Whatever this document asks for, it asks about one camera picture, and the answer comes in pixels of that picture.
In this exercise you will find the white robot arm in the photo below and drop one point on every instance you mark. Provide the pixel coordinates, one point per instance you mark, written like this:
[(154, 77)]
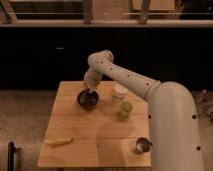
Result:
[(173, 123)]

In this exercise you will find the dark purple bowl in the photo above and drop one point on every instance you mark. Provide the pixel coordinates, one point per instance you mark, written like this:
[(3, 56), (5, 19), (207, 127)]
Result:
[(88, 100)]

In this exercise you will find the white cup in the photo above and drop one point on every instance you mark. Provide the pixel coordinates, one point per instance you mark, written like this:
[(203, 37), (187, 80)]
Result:
[(119, 92)]

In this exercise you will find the green cup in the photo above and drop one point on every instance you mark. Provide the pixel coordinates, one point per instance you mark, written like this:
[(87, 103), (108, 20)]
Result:
[(125, 109)]

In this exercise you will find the wooden table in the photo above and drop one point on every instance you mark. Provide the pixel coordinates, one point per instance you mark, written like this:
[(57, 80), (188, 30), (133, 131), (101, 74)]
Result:
[(98, 138)]

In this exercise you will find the dark metal cup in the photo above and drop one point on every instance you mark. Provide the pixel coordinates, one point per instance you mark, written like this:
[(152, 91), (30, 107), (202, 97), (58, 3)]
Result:
[(142, 145)]

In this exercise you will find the yellow banana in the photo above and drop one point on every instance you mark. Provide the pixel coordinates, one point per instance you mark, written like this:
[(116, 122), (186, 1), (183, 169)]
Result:
[(58, 142)]

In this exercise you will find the wooden railing shelf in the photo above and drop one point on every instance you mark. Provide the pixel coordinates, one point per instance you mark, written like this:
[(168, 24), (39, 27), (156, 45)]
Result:
[(106, 13)]

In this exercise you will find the black object at floor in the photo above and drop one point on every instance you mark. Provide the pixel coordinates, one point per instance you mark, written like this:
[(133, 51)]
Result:
[(11, 153)]

